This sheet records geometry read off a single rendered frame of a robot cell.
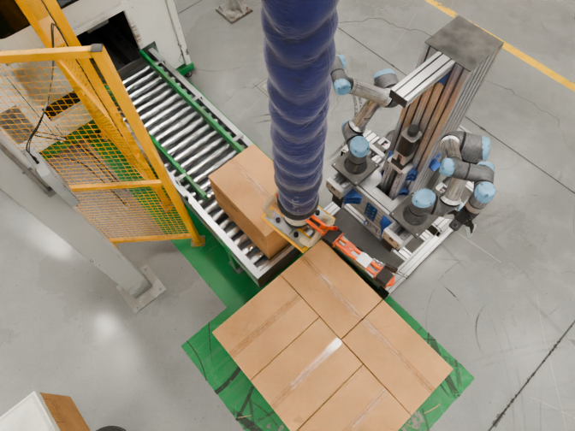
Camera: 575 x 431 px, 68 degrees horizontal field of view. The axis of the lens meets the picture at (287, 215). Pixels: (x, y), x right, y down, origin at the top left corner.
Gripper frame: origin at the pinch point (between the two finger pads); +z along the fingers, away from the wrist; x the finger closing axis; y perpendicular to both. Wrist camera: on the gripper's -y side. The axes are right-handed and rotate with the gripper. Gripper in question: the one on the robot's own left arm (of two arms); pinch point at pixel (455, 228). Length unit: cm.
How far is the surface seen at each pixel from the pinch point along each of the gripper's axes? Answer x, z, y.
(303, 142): 61, -50, -43
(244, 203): 107, 57, -50
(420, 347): -31, 98, -24
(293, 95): 62, -77, -47
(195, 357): 77, 152, -137
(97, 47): 151, -58, -77
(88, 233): 145, 38, -133
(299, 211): 61, 10, -44
